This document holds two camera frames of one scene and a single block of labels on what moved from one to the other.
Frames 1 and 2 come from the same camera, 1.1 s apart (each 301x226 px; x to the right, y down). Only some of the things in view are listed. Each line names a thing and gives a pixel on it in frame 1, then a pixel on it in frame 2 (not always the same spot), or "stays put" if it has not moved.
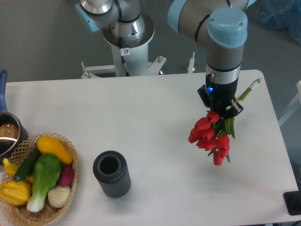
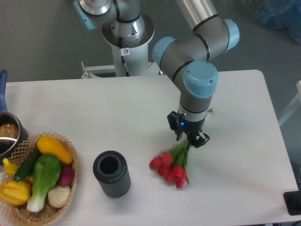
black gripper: x=216 y=97 to x=182 y=125
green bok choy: x=46 y=169 stays put
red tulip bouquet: x=210 y=133 to x=171 y=164
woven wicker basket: x=13 y=215 stays put
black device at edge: x=292 y=200 stays put
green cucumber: x=27 y=167 stays put
